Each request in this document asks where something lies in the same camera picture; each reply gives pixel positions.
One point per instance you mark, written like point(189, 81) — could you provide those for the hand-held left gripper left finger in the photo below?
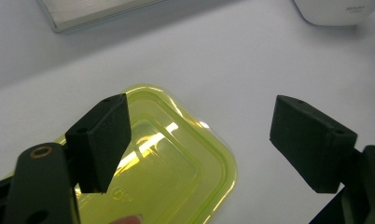
point(101, 146)

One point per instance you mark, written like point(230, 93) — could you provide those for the yellow-green plastic container lid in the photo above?
point(179, 174)

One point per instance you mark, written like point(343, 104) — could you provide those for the white plastic food container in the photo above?
point(335, 12)

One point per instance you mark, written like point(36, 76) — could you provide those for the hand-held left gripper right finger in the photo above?
point(310, 146)

